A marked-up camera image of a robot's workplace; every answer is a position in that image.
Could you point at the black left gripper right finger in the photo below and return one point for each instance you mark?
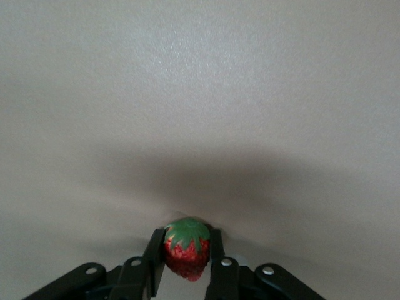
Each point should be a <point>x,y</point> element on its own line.
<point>225,281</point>

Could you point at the brown table cover sheet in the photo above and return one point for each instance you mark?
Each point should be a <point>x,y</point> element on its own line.
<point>200,93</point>

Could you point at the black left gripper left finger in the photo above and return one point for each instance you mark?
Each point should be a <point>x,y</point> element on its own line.
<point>137,278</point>

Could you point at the red strawberry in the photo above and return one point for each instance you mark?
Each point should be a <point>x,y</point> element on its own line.
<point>187,253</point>

